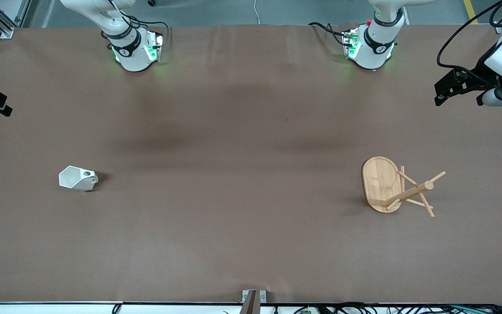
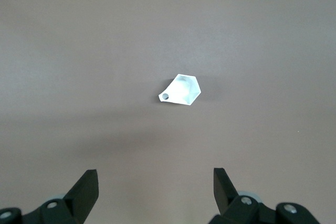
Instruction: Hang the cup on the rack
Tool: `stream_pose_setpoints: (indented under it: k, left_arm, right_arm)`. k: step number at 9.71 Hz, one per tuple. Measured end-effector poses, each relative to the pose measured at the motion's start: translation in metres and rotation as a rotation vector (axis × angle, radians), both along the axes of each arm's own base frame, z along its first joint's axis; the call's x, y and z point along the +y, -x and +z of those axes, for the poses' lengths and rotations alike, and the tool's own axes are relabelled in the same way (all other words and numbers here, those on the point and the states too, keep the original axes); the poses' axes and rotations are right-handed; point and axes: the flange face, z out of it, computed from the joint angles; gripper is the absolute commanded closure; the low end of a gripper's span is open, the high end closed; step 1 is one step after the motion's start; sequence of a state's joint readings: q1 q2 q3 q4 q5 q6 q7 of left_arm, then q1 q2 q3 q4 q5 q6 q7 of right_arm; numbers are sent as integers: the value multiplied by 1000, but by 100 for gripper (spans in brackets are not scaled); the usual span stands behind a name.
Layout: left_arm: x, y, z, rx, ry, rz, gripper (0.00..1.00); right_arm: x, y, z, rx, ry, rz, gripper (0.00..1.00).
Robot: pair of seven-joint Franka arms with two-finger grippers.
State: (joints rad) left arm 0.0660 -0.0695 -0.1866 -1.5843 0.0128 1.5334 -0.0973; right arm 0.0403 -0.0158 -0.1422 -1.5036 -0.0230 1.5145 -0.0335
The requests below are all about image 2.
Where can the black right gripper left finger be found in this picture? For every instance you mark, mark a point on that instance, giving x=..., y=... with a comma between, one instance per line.
x=84, y=195

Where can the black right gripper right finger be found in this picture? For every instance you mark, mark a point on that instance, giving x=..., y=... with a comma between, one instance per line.
x=225, y=195

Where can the white angular plastic cup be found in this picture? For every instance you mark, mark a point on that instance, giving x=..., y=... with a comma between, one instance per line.
x=181, y=90

